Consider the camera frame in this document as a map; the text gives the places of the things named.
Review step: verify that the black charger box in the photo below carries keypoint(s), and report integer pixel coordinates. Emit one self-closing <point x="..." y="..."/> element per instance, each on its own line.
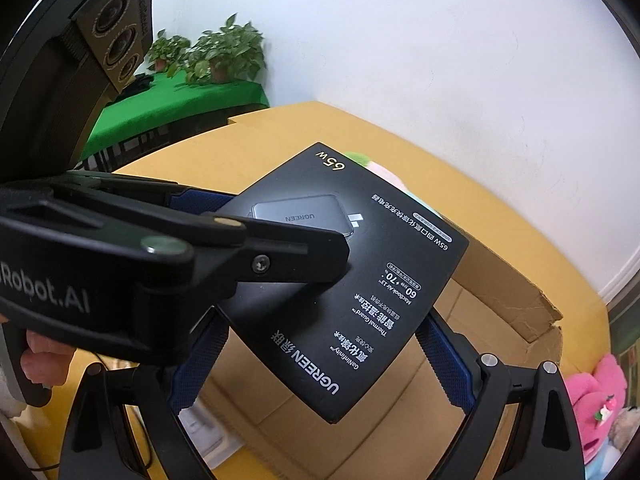
<point x="380" y="285"/>

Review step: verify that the beige plush toy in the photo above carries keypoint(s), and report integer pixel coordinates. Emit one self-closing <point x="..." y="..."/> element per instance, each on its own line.
<point x="617" y="430"/>

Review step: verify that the large potted plant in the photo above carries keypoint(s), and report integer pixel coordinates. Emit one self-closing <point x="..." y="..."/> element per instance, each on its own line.
<point x="230" y="47"/>

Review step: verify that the pink plush toy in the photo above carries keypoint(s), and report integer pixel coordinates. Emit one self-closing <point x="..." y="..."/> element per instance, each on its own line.
<point x="595" y="390"/>

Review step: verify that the green tablecloth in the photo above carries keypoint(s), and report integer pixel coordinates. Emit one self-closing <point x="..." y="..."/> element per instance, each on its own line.
<point x="200" y="97"/>

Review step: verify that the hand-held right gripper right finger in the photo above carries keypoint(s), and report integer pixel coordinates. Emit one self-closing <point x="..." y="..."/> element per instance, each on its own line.
<point x="445" y="365"/>

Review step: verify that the person's left hand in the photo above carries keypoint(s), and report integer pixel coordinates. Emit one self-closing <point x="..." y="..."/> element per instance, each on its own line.
<point x="45" y="360"/>

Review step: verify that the white plastic object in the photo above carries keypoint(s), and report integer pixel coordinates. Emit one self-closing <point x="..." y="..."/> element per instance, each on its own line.
<point x="210" y="430"/>

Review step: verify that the brown cardboard box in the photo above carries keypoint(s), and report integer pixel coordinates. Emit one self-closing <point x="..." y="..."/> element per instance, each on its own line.
<point x="500" y="305"/>

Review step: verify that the small potted plant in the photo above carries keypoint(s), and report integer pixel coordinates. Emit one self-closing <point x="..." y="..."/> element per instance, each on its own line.
<point x="167" y="50"/>

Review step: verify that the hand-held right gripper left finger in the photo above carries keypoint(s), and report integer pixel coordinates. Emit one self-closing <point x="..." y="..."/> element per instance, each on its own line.
<point x="200" y="360"/>

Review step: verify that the black and white plaid cloth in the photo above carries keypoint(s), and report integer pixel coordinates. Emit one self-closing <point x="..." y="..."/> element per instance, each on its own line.
<point x="125" y="147"/>

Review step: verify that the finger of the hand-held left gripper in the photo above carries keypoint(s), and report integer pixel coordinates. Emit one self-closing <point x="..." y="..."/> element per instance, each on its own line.
<point x="202" y="201"/>
<point x="280" y="255"/>

